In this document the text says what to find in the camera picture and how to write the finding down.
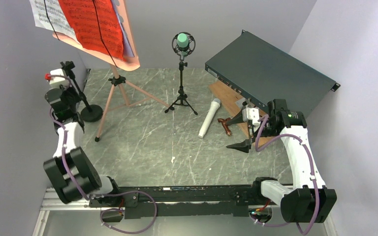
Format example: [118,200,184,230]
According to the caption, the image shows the white sheet music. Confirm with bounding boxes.
[30,0,78,42]

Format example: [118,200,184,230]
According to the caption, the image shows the wooden board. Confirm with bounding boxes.
[208,80,275,149]

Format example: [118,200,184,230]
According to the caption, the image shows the black tripod mic stand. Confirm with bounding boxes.
[164,56,198,115]

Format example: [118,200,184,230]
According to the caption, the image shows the copper pipe fitting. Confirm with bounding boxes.
[217,117,232,136]

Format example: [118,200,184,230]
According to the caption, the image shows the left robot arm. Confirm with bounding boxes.
[43,88,122,207]

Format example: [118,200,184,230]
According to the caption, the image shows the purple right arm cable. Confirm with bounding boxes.
[254,114,321,235]

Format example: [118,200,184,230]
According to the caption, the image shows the white handheld microphone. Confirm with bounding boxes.
[198,98,221,138]

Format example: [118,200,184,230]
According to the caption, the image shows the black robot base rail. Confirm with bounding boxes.
[89,184,269,219]

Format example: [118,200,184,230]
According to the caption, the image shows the dark rack audio unit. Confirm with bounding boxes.
[205,30,341,117]

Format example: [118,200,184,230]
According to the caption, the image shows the green condenser microphone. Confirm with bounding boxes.
[172,32,196,57]

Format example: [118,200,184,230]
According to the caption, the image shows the red sheet music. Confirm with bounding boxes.
[59,0,124,60]

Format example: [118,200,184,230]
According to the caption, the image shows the pink music stand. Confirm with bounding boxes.
[53,0,168,142]

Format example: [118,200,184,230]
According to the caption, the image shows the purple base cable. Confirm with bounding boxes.
[99,190,158,235]

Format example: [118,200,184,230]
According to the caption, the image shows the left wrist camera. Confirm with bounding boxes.
[45,68,71,89]

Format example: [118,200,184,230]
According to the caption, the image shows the metal clamp bracket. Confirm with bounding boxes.
[235,98,250,110]

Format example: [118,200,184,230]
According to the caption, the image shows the black round-base mic stand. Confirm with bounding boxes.
[60,61,103,122]

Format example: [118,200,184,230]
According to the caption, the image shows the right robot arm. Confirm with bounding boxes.
[225,99,337,224]

